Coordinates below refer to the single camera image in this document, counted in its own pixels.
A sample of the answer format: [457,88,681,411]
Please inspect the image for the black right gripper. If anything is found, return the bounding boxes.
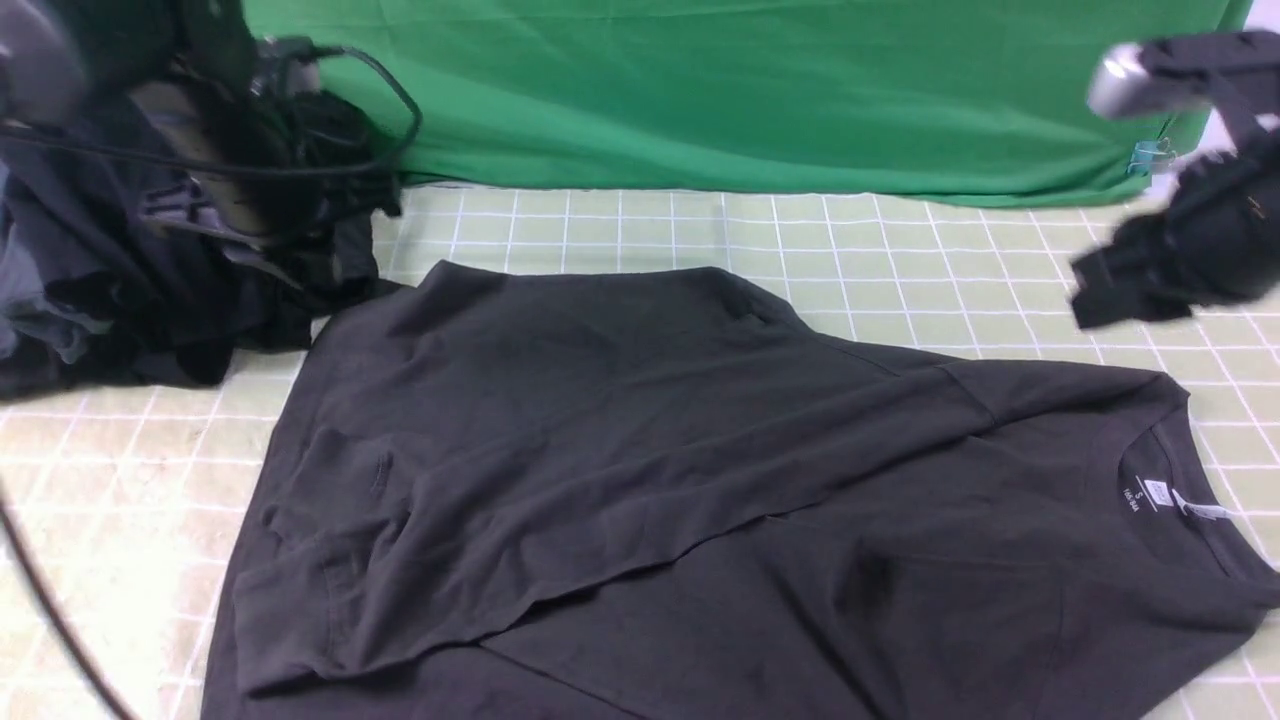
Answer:
[1070,215,1242,331]

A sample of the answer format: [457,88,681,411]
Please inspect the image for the dark gray long-sleeve shirt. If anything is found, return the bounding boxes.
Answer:
[201,263,1277,719]

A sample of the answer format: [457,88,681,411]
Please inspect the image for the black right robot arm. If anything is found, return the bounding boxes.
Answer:
[1071,129,1279,331]

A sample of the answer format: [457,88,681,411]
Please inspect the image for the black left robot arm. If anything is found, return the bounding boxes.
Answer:
[1,1,320,246]

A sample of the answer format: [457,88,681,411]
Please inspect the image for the blue binder clip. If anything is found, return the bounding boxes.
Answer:
[1126,138,1179,177]

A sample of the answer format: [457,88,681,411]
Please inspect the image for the green backdrop cloth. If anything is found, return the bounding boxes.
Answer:
[244,1,1251,208]

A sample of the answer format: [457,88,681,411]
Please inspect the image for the pile of dark clothes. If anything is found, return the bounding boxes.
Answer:
[1,141,398,401]

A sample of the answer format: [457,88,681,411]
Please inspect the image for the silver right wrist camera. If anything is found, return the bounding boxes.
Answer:
[1087,29,1280,120]

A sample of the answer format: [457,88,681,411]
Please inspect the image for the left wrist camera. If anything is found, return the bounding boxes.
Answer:
[250,36,324,102]

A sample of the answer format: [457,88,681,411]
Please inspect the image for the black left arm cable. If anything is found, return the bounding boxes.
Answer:
[0,45,422,181]

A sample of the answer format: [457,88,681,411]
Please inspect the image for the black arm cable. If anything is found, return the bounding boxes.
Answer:
[0,489,136,720]
[0,45,422,181]

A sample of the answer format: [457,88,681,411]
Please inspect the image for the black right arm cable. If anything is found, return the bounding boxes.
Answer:
[0,489,136,720]

